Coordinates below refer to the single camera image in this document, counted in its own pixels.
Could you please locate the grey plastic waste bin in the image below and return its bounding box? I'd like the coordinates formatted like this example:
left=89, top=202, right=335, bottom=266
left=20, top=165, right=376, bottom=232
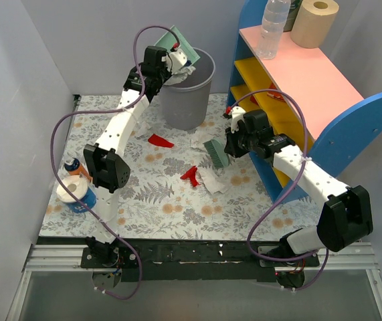
left=159, top=48, right=216, bottom=130

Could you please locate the dark green can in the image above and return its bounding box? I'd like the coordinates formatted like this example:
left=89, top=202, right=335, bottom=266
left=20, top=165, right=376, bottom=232
left=284, top=0, right=302, bottom=32

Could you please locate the green hand brush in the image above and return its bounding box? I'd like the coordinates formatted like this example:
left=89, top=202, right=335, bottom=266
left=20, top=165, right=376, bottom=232
left=203, top=138, right=230, bottom=169

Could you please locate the white crumpled paper near bin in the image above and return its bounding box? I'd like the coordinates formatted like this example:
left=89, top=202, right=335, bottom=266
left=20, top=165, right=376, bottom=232
left=190, top=132, right=213, bottom=150

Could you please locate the purple cable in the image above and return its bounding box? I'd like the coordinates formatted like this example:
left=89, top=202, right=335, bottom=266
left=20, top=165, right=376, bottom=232
left=50, top=25, right=181, bottom=300
left=225, top=88, right=330, bottom=295

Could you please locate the clear plastic water bottle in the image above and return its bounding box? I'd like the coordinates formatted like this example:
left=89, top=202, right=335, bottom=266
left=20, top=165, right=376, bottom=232
left=256, top=0, right=291, bottom=60

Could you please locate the red packet on shelf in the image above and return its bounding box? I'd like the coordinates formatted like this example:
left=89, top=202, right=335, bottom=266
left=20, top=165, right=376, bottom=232
left=266, top=82, right=284, bottom=102

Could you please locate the blue shelf unit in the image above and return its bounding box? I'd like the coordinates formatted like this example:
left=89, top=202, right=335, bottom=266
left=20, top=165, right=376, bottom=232
left=227, top=0, right=382, bottom=206

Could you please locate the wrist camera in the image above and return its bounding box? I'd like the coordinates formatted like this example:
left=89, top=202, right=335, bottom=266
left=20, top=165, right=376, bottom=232
left=166, top=46, right=188, bottom=74
left=223, top=106, right=246, bottom=134

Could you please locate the orange blue can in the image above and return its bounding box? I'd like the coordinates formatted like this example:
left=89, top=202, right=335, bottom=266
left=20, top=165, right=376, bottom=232
left=64, top=158, right=90, bottom=179

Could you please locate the white tissue scrap far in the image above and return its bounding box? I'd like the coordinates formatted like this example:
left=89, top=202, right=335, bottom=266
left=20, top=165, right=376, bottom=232
left=134, top=122, right=151, bottom=138

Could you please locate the brown paper roll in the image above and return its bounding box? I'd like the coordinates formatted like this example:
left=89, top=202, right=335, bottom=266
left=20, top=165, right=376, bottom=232
left=290, top=0, right=339, bottom=49

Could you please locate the large red paper scrap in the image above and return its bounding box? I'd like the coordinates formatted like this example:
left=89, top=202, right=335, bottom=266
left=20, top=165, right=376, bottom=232
left=148, top=134, right=174, bottom=148

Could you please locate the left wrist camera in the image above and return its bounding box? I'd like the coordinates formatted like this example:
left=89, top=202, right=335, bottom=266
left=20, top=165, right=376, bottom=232
left=166, top=46, right=188, bottom=74

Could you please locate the grey crumpled paper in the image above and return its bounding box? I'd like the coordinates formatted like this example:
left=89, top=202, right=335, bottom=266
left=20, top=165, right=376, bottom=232
left=164, top=66, right=196, bottom=86

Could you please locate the green plastic dustpan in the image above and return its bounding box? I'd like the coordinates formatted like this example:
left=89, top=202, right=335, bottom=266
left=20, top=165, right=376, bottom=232
left=155, top=25, right=200, bottom=66

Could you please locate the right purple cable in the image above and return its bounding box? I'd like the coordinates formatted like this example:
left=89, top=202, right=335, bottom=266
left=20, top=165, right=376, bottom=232
left=225, top=88, right=330, bottom=295

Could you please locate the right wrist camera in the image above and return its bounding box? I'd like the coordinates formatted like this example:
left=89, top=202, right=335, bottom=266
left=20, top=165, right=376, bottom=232
left=223, top=106, right=246, bottom=134

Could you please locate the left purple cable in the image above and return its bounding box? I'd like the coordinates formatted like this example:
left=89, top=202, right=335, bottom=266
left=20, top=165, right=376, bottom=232
left=50, top=25, right=181, bottom=300

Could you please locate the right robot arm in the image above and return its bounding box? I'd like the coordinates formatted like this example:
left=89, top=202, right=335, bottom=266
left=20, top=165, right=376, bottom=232
left=224, top=106, right=373, bottom=266

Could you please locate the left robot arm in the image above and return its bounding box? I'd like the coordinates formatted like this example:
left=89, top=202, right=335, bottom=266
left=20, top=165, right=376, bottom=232
left=84, top=46, right=187, bottom=268

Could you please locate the white paper scrap front right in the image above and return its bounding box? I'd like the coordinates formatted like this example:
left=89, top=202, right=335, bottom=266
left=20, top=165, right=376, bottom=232
left=198, top=168, right=229, bottom=195

